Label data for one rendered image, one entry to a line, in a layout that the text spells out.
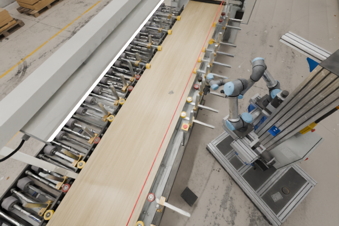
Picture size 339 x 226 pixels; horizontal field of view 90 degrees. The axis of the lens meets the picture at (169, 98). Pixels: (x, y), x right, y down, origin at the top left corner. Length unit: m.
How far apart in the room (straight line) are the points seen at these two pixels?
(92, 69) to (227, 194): 2.60
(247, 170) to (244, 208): 0.52
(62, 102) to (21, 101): 0.11
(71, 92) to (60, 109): 0.07
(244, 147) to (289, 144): 0.42
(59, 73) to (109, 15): 0.32
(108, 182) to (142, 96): 1.13
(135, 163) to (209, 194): 1.31
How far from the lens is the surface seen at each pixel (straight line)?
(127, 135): 2.16
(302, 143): 2.06
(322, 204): 3.47
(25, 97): 0.62
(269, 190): 2.91
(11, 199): 2.65
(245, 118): 1.89
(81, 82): 0.70
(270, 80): 2.20
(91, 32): 0.74
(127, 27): 0.88
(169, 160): 2.28
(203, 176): 2.89
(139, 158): 2.04
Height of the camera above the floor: 2.83
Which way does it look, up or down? 56 degrees down
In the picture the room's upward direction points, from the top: 4 degrees counter-clockwise
